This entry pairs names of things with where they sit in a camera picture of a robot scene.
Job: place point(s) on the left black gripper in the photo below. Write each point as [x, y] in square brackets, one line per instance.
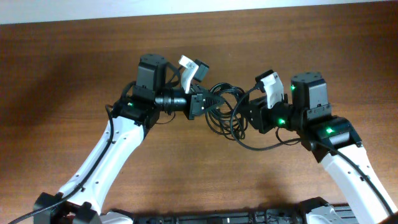
[195, 105]

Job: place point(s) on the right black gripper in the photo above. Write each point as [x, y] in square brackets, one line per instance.
[262, 111]

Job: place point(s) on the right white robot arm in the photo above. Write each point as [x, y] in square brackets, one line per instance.
[332, 139]

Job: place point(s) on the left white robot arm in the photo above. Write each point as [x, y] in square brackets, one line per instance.
[159, 86]

